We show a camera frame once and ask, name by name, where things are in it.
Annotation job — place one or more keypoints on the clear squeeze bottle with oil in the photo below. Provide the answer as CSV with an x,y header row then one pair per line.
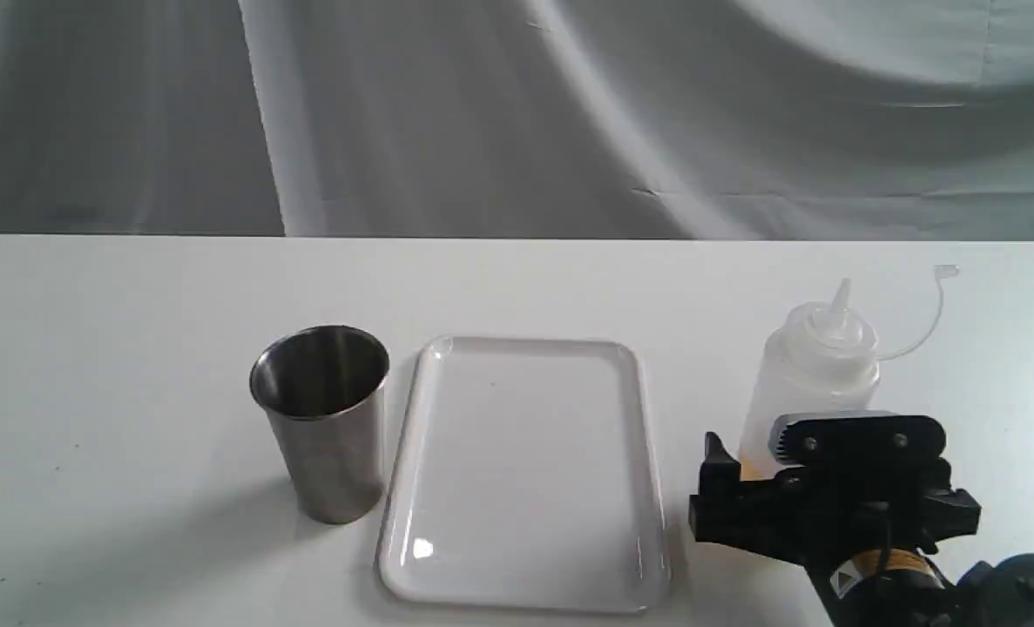
x,y
823,359

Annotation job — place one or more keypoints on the white backdrop cloth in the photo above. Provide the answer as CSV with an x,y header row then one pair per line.
x,y
519,119

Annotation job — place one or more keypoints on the stainless steel cup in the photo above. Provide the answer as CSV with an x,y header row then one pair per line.
x,y
321,389

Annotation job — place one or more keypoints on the white plastic tray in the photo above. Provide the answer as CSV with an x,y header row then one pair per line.
x,y
525,479

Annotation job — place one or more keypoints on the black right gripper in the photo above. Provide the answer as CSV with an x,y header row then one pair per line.
x,y
861,482

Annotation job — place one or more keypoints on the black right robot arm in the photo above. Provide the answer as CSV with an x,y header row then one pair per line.
x,y
910,590

